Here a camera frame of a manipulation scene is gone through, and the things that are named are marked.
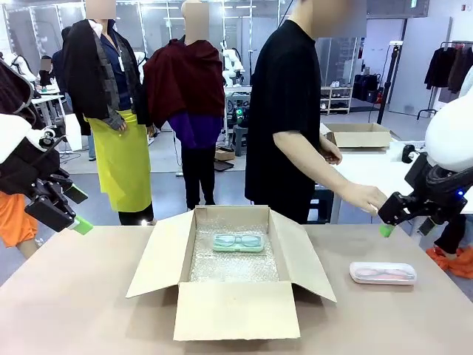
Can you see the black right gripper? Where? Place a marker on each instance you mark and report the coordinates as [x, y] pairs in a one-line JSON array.
[[439, 203]]

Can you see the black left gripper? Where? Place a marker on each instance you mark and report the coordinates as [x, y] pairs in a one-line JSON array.
[[33, 166]]

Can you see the pink glasses case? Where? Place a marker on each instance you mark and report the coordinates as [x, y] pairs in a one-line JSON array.
[[382, 273]]

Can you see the cardboard shipping box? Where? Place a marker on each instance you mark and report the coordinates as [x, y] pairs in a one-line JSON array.
[[236, 314], [364, 140]]

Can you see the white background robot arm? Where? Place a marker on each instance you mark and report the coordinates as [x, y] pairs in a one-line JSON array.
[[139, 59], [231, 59], [22, 68]]

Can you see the person's right forearm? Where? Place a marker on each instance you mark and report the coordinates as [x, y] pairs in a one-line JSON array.
[[314, 162]]

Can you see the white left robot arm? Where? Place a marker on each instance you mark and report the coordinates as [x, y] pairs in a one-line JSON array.
[[13, 137]]

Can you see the mint green glasses case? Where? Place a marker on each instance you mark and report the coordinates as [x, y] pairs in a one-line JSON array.
[[238, 244]]

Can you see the person's right hand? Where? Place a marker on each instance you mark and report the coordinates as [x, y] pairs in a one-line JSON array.
[[366, 199]]

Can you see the person's left hand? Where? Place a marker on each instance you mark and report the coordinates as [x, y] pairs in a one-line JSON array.
[[332, 152]]

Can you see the leg in black trousers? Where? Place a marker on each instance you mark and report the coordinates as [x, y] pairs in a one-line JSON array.
[[452, 233]]

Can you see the orange trousers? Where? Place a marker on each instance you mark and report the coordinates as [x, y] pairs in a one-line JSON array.
[[13, 222]]

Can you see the orange cloth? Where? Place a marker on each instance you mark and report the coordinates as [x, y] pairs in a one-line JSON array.
[[454, 264]]

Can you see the white work table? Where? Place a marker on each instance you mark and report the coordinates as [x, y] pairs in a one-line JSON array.
[[369, 162]]

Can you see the black stool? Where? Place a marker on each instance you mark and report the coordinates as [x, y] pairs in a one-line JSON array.
[[321, 207]]

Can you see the mannequin with yellow apron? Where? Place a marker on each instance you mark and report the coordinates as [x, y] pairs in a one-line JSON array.
[[111, 111]]

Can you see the white background desk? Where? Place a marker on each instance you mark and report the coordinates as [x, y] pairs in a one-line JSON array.
[[48, 97]]

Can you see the metal clothes rack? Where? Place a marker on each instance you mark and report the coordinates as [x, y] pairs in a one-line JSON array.
[[425, 109]]

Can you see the seated background person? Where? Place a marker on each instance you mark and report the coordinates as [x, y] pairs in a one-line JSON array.
[[46, 75]]

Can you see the black jacket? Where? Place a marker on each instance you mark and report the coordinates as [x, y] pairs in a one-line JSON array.
[[83, 74]]

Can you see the navy blue shirt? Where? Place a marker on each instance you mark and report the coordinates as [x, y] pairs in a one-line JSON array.
[[123, 85]]

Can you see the black tripod stand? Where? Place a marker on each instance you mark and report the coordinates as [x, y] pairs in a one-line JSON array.
[[388, 85]]

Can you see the black trousers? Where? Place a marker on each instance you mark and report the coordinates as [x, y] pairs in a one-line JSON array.
[[197, 177]]

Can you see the black bags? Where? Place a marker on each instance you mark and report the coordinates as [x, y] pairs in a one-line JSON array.
[[366, 87]]

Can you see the white shoe shelf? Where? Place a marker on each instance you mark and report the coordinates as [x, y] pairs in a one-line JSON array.
[[334, 100]]

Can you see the hanging black coat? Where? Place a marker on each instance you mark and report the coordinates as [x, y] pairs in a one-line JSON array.
[[439, 70]]

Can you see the purple top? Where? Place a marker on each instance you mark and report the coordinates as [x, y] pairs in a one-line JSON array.
[[196, 129]]

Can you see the hanging brown coat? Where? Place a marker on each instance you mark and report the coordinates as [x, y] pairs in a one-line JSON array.
[[460, 70]]

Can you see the flat black tray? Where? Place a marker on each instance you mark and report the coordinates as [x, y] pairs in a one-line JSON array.
[[223, 166]]

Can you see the small cardboard box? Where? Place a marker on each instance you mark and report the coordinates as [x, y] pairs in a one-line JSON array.
[[224, 154]]

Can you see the mannequin with maroon shawl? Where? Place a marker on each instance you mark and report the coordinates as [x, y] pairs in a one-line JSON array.
[[192, 92]]

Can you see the maroon shawl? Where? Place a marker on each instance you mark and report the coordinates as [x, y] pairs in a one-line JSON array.
[[184, 81]]

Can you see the person in black t-shirt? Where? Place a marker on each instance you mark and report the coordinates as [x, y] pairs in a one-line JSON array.
[[284, 92]]

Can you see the bubble wrap sheet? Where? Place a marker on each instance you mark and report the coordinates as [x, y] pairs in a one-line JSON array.
[[236, 266]]

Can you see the grey stool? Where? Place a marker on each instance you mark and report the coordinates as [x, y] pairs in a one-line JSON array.
[[240, 140]]

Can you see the green lit device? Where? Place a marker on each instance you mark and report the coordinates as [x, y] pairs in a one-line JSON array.
[[240, 112]]

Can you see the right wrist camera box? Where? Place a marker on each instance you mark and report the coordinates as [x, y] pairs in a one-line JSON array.
[[409, 153]]

